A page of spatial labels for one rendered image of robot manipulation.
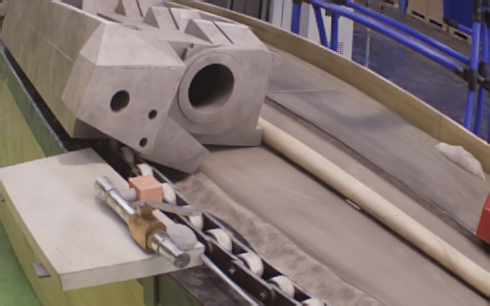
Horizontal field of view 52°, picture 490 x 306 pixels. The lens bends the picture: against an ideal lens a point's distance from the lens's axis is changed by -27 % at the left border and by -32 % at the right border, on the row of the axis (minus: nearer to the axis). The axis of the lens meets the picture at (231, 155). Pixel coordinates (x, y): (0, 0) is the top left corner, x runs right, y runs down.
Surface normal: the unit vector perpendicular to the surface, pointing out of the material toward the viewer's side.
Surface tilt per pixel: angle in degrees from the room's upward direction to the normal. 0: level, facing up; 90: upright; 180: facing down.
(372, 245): 0
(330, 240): 0
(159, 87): 90
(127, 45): 38
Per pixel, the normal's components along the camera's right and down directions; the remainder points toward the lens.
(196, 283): 0.11, -0.91
